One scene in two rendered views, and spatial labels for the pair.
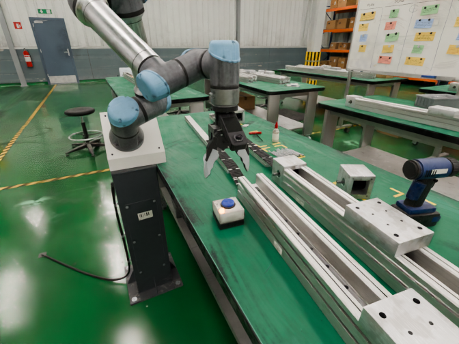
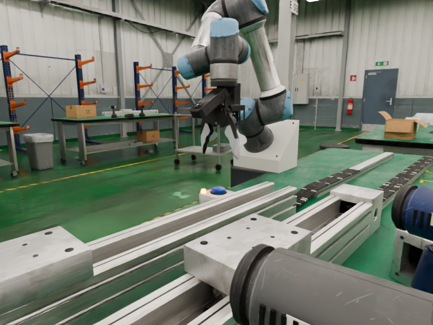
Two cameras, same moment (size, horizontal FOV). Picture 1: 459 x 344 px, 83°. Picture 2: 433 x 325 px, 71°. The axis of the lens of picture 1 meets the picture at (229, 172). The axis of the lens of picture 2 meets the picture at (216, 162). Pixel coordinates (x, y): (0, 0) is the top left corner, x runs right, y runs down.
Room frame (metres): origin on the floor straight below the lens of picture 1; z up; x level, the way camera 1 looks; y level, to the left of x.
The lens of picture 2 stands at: (0.30, -0.73, 1.10)
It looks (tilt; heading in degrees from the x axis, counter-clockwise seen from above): 12 degrees down; 63
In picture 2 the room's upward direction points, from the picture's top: straight up
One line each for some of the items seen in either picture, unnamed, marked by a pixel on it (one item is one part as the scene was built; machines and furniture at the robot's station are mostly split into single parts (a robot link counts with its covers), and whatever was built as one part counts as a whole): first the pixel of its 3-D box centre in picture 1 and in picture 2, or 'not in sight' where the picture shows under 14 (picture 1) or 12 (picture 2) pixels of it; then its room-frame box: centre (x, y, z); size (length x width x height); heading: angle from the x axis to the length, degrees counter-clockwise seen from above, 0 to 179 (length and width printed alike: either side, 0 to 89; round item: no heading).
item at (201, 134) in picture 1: (203, 136); (360, 169); (1.47, 0.15, 0.79); 0.96 x 0.04 x 0.03; 20
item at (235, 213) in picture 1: (230, 211); (220, 202); (0.68, 0.00, 0.81); 0.10 x 0.08 x 0.06; 110
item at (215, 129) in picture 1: (224, 125); (225, 104); (0.70, 0.01, 1.09); 0.09 x 0.08 x 0.12; 20
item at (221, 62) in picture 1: (223, 64); (224, 42); (0.70, 0.01, 1.24); 0.09 x 0.08 x 0.11; 43
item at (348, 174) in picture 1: (351, 181); (428, 255); (0.86, -0.46, 0.83); 0.11 x 0.10 x 0.10; 89
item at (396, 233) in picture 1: (383, 228); (250, 258); (0.52, -0.39, 0.87); 0.16 x 0.11 x 0.07; 20
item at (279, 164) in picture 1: (285, 171); (350, 207); (0.94, -0.23, 0.83); 0.12 x 0.09 x 0.10; 110
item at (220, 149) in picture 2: not in sight; (207, 135); (2.49, 3.89, 0.50); 1.03 x 0.55 x 1.01; 121
